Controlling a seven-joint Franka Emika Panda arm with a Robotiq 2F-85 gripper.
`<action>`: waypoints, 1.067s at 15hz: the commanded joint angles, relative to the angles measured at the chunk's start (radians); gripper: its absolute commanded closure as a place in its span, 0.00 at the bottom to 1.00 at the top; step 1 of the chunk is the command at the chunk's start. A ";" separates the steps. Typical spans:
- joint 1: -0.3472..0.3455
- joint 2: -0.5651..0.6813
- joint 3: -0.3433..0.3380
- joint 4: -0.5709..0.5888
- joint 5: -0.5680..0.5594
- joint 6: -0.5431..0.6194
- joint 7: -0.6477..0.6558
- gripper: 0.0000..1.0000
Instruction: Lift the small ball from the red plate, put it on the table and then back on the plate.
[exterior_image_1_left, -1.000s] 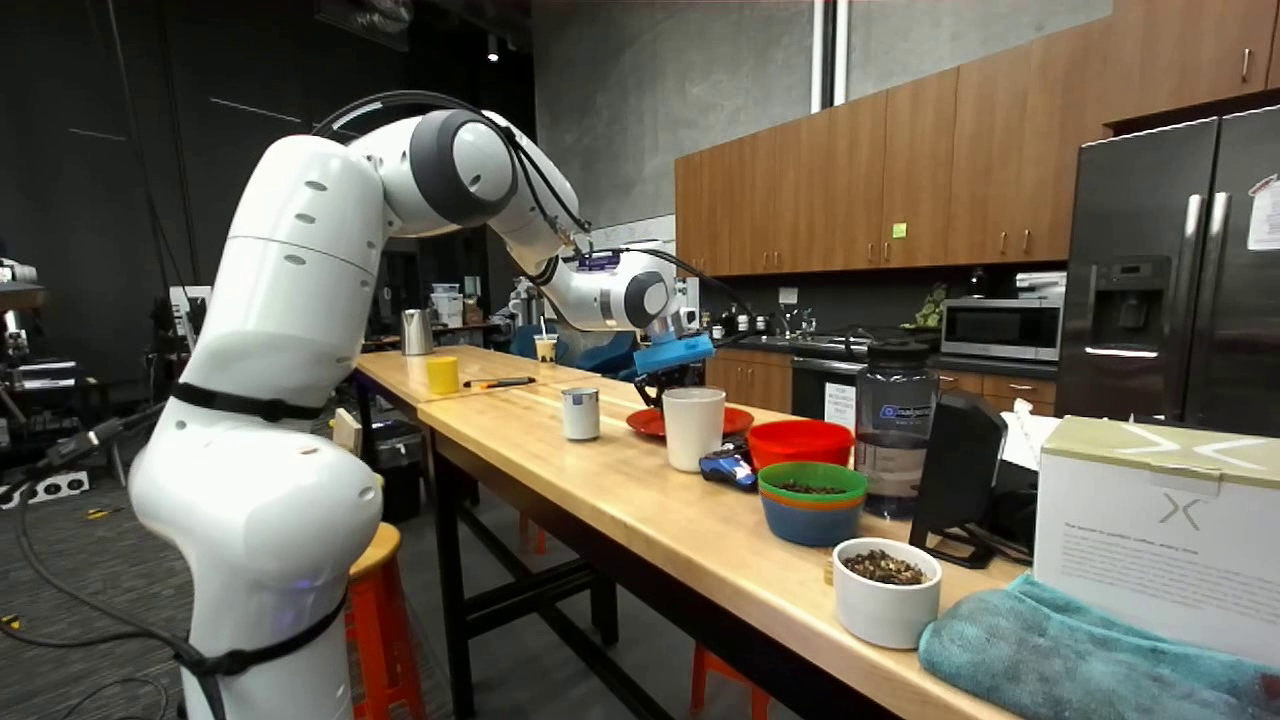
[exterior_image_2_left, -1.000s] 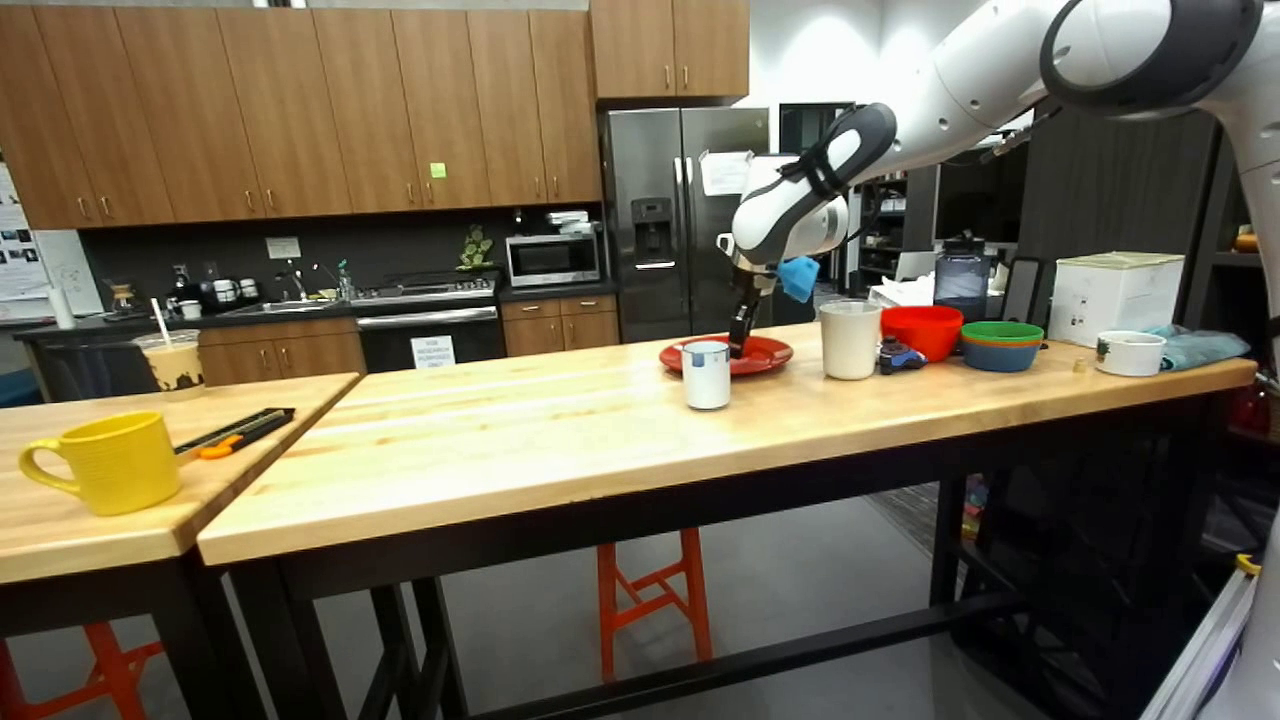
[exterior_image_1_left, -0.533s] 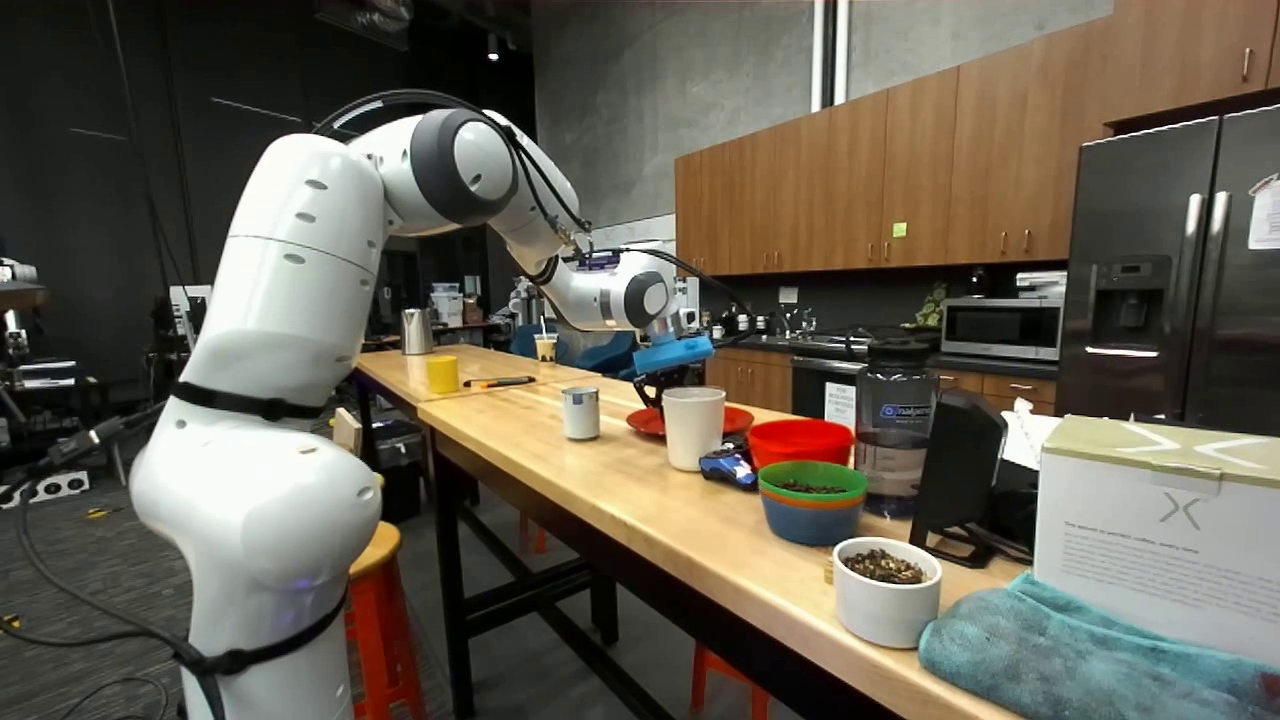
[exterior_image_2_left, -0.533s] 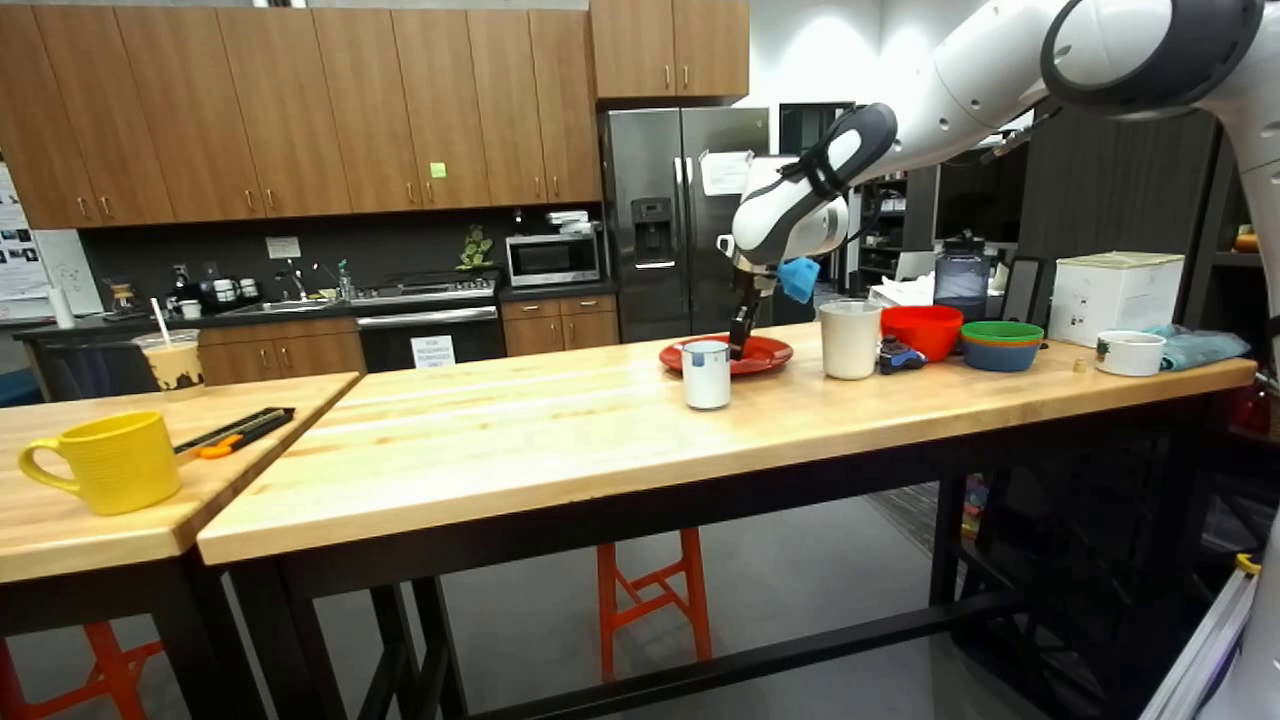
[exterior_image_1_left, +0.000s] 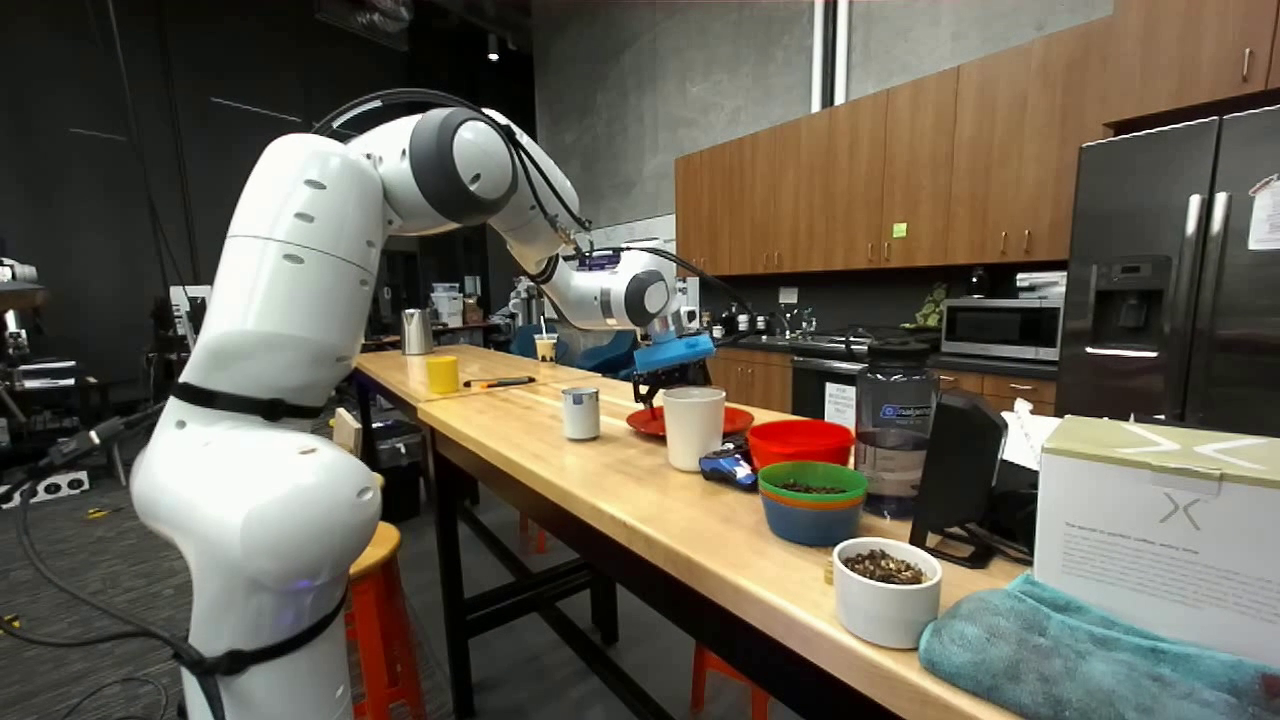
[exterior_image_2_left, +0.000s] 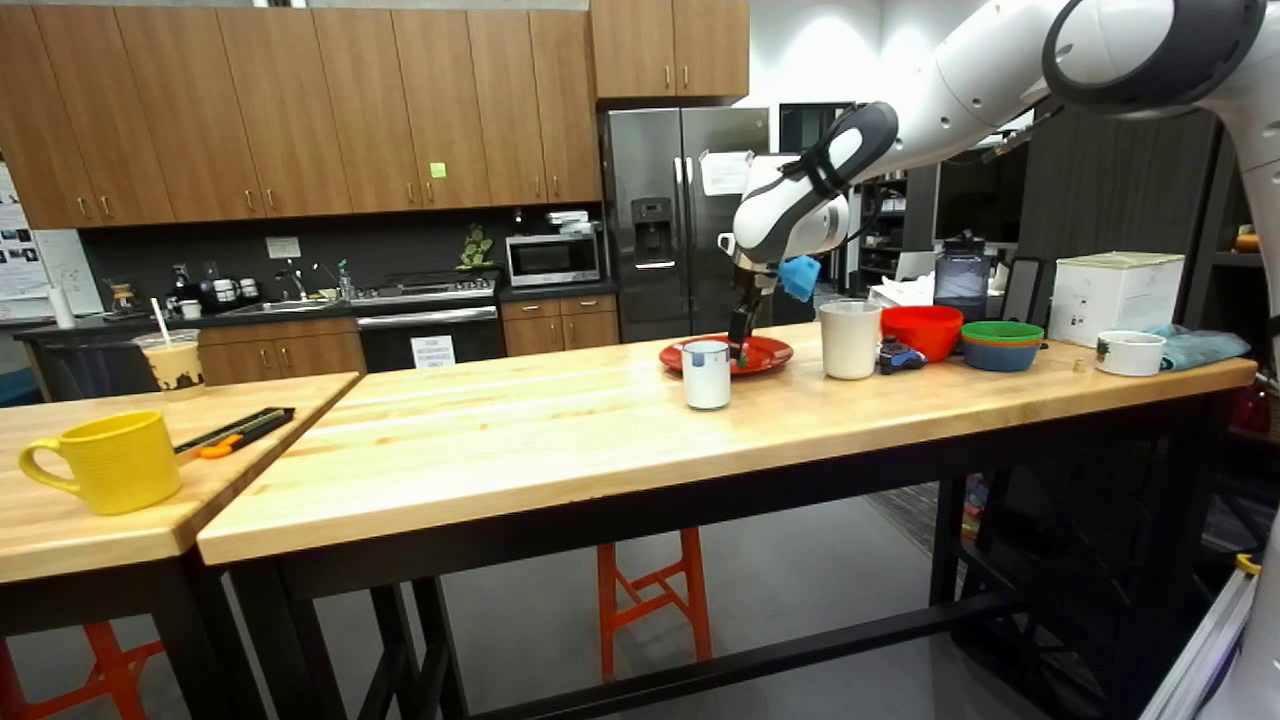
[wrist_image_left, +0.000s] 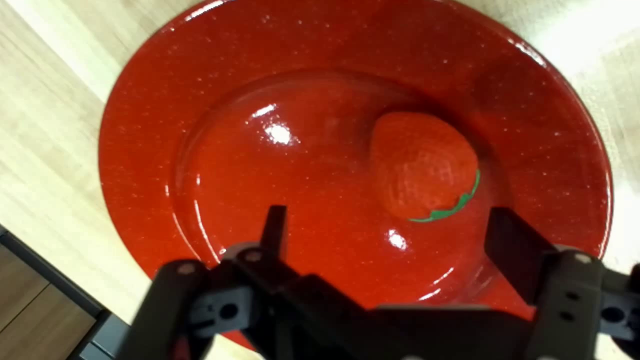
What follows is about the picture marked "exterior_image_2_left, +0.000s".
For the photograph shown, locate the small white can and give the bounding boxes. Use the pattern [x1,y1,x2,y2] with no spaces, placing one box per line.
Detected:
[675,336,735,415]

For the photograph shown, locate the brown wall cabinets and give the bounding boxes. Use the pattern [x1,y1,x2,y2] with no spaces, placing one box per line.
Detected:
[0,0,757,237]

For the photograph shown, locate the white paper on refrigerator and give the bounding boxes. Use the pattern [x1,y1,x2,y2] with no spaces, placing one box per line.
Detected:
[701,148,757,203]

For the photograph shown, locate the dark water bottle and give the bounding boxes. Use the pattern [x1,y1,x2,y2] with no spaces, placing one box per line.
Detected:
[928,232,998,326]

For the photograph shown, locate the white ramekin with filling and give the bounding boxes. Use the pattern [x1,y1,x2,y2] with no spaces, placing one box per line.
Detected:
[1092,327,1173,383]

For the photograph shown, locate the black stand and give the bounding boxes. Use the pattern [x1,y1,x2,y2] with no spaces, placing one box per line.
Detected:
[999,251,1048,327]

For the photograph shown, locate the black built-in oven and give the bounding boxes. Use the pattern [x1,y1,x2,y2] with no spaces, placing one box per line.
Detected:
[353,300,508,378]

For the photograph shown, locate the teal towel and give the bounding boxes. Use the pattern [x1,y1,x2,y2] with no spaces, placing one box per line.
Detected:
[1151,322,1256,378]

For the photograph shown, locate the red plate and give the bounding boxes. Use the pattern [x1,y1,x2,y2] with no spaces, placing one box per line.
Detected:
[657,327,802,383]

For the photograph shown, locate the blue wrist camera cover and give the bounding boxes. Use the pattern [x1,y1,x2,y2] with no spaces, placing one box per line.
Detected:
[773,249,828,307]

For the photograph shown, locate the black metal table frame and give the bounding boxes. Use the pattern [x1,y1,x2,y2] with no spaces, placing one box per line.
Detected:
[0,527,274,720]
[196,391,1261,720]

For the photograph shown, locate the green potted plant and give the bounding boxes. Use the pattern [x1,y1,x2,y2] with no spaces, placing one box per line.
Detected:
[453,225,502,282]

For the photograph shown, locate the red bowl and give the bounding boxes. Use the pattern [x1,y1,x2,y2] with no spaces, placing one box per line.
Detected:
[877,300,969,370]

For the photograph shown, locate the tall white cup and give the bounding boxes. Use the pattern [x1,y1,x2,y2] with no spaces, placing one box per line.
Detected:
[817,297,888,383]

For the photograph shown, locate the white cardboard box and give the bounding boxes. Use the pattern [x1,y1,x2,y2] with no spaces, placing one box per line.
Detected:
[1043,249,1187,351]

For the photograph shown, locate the orange metal stool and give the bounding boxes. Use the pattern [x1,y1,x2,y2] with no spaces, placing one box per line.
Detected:
[0,619,172,720]
[594,525,720,687]

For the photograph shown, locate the black marker pen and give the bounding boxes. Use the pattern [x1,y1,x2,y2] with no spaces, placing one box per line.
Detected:
[170,403,299,464]

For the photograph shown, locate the black refrigerator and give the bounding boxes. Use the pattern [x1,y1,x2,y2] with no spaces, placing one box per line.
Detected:
[602,103,777,345]

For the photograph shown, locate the small dark blue toy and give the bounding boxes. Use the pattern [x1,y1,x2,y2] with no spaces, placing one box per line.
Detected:
[873,336,932,381]

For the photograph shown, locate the yellow mug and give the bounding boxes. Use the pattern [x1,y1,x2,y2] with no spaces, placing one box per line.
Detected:
[11,408,187,521]

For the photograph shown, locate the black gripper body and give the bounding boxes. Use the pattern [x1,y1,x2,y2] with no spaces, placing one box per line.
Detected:
[729,268,781,340]

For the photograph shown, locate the blue bowl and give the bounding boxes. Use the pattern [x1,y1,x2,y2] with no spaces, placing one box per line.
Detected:
[962,340,1043,378]

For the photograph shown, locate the green bowl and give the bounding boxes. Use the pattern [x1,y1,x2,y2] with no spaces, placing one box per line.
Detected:
[962,315,1048,356]

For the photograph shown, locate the silver microwave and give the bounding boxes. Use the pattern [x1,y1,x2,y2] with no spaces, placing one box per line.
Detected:
[502,225,609,294]

